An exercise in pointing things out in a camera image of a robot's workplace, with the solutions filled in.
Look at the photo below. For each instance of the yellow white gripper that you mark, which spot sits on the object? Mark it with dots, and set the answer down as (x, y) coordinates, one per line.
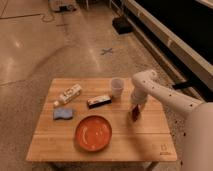
(139, 106)

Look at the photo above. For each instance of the dark red pepper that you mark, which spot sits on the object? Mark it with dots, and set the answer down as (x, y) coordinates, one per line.
(135, 114)

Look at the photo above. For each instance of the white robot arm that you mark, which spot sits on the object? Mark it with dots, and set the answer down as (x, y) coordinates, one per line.
(197, 154)

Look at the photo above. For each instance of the black and white box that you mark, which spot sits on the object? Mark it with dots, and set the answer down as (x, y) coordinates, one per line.
(98, 101)

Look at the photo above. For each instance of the orange plate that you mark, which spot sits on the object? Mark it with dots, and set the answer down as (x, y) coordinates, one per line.
(93, 133)

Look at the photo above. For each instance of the wooden table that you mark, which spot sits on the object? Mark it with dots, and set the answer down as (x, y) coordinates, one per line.
(146, 140)

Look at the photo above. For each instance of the white toothpaste box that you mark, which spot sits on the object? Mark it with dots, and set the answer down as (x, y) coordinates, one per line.
(68, 95)

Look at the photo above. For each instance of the black floor box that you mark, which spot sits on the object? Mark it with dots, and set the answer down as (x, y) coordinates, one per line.
(121, 25)

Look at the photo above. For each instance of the blue sponge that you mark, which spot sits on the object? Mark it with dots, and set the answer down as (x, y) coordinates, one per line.
(62, 113)

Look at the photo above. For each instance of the grey device on floor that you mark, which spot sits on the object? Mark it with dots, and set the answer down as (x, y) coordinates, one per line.
(59, 5)

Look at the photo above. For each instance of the long metal rail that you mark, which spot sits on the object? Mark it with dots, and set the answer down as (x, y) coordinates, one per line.
(186, 30)

